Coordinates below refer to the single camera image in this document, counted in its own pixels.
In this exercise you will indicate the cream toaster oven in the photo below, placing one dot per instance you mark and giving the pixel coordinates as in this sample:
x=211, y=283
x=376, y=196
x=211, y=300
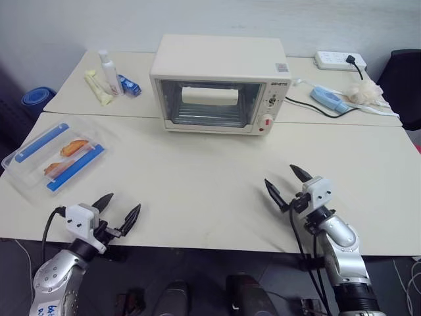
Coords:
x=217, y=59

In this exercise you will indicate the crumpled beige cloth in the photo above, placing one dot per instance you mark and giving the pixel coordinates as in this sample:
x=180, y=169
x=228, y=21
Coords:
x=363, y=91

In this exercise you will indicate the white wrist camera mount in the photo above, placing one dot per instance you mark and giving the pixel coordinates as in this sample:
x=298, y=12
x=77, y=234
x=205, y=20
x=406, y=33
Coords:
x=317, y=192
x=79, y=220

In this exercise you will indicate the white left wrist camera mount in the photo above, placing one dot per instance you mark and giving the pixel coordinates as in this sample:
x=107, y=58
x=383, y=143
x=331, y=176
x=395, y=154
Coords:
x=79, y=220

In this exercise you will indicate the white plastic bottle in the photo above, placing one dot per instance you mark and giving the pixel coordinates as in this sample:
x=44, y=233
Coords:
x=110, y=74

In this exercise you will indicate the blue container latch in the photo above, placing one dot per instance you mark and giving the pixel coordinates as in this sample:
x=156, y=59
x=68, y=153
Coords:
x=39, y=143
x=77, y=168

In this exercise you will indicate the blue and white handheld device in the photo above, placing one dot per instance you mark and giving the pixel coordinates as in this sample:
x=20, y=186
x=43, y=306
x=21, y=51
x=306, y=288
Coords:
x=325, y=97

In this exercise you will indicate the dark rounded shape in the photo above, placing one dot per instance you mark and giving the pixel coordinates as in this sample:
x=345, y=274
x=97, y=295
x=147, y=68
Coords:
x=172, y=299

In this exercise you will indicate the yellow snack packet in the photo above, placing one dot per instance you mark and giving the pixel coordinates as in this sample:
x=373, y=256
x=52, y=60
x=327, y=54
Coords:
x=97, y=87

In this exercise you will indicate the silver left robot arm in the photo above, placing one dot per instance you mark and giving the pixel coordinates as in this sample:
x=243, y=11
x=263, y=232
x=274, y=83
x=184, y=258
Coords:
x=54, y=276

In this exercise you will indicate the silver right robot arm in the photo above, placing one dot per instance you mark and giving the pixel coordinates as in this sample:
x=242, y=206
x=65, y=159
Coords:
x=345, y=250

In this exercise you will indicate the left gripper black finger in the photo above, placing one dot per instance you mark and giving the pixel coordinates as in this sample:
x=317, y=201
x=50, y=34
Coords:
x=104, y=200
x=131, y=219

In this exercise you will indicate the black chair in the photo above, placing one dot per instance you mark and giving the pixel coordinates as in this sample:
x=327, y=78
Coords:
x=406, y=82

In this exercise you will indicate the clear plastic tray blue strips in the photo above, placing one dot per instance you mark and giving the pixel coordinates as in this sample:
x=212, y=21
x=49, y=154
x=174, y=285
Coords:
x=23, y=174

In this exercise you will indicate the blue snack packet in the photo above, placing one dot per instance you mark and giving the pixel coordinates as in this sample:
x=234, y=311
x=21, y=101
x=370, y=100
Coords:
x=130, y=85

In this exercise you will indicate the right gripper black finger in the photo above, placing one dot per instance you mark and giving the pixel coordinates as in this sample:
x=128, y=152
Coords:
x=276, y=195
x=300, y=173

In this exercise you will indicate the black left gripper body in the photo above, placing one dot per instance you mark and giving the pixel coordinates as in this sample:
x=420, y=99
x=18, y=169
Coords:
x=106, y=231

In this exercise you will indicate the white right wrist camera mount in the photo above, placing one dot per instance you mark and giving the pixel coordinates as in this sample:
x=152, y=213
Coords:
x=317, y=192

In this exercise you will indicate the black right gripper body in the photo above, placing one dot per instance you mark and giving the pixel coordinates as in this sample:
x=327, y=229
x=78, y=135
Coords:
x=301, y=203

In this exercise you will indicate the white power strip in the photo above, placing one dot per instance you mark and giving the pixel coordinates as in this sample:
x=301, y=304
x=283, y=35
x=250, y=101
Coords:
x=332, y=60

